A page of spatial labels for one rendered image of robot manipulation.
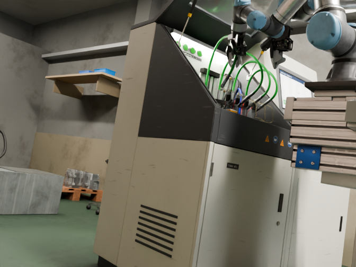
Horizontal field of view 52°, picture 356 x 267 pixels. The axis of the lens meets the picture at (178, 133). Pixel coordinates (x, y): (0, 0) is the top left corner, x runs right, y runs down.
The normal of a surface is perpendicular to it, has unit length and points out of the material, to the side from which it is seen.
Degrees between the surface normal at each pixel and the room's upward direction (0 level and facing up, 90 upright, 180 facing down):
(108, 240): 90
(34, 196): 90
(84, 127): 90
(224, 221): 90
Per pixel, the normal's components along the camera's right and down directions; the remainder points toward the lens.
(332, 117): -0.64, -0.17
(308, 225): 0.64, 0.04
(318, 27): -0.79, -0.04
